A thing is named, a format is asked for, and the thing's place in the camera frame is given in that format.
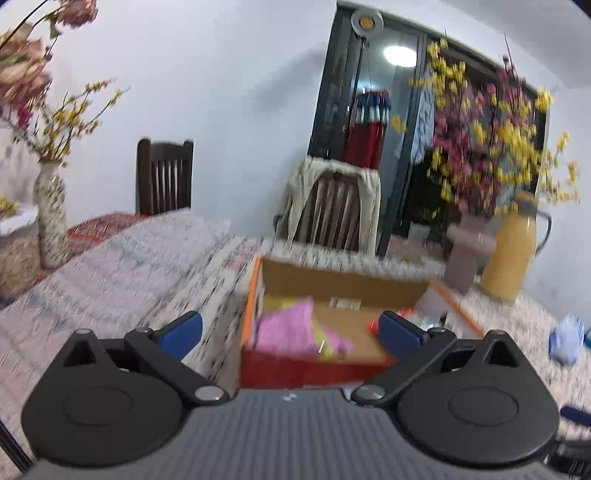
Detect beige jacket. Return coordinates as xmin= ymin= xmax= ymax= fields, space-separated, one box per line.
xmin=272 ymin=155 xmax=383 ymax=257

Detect red patterned cloth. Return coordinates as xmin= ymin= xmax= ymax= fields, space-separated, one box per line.
xmin=28 ymin=212 xmax=151 ymax=282

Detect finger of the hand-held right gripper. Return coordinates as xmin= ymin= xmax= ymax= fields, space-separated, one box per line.
xmin=560 ymin=405 xmax=591 ymax=428
xmin=549 ymin=433 xmax=591 ymax=463

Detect thin yellow blossom twigs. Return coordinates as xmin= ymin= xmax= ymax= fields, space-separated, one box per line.
xmin=13 ymin=80 xmax=126 ymax=165

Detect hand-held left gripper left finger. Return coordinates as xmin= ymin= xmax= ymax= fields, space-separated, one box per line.
xmin=61 ymin=310 xmax=230 ymax=408

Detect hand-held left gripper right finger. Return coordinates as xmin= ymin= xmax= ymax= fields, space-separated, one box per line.
xmin=350 ymin=310 xmax=523 ymax=409

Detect folded zigzag patterned blanket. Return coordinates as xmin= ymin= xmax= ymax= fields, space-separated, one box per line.
xmin=0 ymin=207 xmax=232 ymax=444

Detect red cardboard box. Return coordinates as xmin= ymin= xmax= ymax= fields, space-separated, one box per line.
xmin=239 ymin=256 xmax=486 ymax=389

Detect clear plastic food container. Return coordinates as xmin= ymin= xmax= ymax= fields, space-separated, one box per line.
xmin=0 ymin=202 xmax=43 ymax=302

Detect pale blue plastic bag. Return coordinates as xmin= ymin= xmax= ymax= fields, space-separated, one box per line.
xmin=548 ymin=314 xmax=590 ymax=366

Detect hanging red blue garment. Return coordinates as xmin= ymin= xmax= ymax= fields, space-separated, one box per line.
xmin=346 ymin=89 xmax=393 ymax=169

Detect wooden chair with slats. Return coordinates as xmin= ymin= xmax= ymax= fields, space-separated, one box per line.
xmin=305 ymin=172 xmax=365 ymax=252

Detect dried pink roses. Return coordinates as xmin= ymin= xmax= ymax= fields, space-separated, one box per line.
xmin=0 ymin=0 xmax=100 ymax=117

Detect mauve ceramic vase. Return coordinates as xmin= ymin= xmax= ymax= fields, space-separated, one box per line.
xmin=445 ymin=213 xmax=498 ymax=295

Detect dark framed glass door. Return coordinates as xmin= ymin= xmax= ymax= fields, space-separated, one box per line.
xmin=308 ymin=0 xmax=552 ymax=259

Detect slim floral vase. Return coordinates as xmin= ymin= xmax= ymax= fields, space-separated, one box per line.
xmin=34 ymin=161 xmax=70 ymax=271

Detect yellow and pink blossom branches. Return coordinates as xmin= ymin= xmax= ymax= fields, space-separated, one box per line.
xmin=408 ymin=39 xmax=583 ymax=219

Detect yellow thermos jug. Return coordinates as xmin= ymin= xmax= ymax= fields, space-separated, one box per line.
xmin=479 ymin=191 xmax=553 ymax=304

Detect dark wooden chair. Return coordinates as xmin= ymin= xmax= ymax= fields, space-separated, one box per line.
xmin=136 ymin=137 xmax=195 ymax=217

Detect calligraphy print tablecloth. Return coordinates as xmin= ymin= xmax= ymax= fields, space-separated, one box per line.
xmin=182 ymin=233 xmax=591 ymax=444

